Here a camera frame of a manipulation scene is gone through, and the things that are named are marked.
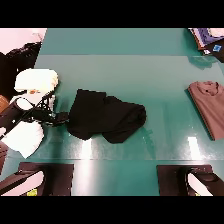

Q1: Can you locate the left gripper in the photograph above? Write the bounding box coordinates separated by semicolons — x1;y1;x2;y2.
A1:
50;111;71;129

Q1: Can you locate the white garment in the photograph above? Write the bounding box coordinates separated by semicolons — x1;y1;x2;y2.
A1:
0;67;60;160

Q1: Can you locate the brown shirt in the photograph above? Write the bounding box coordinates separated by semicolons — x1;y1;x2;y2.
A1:
187;80;224;142

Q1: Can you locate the purple garment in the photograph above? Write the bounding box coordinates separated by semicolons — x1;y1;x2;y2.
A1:
190;27;218;48

